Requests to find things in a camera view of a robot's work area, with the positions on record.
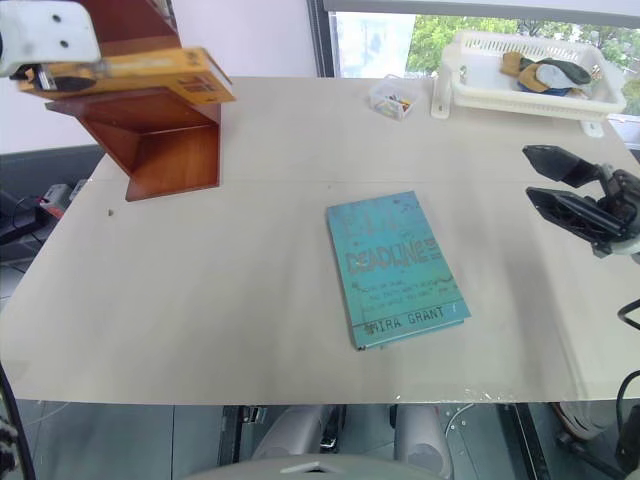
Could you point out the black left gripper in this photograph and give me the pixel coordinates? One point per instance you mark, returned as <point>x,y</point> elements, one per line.
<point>22,74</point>

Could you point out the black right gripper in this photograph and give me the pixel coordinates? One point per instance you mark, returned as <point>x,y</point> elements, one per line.
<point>622,197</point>

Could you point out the wooden bookshelf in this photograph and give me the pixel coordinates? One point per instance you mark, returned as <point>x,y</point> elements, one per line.
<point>165,145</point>

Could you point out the teal hardcover book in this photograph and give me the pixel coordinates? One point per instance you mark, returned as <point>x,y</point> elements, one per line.
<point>395,270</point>

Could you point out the blue fabric piece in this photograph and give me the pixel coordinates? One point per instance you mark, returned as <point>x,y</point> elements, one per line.
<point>550,90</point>

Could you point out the cloth items in basket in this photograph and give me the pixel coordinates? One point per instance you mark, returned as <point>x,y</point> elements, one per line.
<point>565,72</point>

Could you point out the black and red equipment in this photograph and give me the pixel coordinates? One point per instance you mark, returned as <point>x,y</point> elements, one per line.
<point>35,207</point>

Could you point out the white plastic basket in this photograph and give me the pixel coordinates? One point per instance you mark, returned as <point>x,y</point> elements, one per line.
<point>480,85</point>

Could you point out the tan fabric piece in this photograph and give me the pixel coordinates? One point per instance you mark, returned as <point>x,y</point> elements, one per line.
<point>511,64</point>

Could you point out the small clear plastic box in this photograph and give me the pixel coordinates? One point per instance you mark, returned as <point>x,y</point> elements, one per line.
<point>392,100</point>

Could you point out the grey robot leg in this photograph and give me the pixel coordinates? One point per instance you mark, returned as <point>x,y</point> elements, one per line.
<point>292,435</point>
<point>417,440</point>

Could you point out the grey robot torso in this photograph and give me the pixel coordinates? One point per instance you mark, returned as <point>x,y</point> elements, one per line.
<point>320,469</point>

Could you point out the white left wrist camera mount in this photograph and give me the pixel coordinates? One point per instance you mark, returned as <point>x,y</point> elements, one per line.
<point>45,30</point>

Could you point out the white plastic bracket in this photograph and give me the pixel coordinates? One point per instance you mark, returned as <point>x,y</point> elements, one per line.
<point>441,97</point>
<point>593,128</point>

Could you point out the dark window frame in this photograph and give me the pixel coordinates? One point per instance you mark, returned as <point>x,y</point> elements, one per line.
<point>322,37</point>

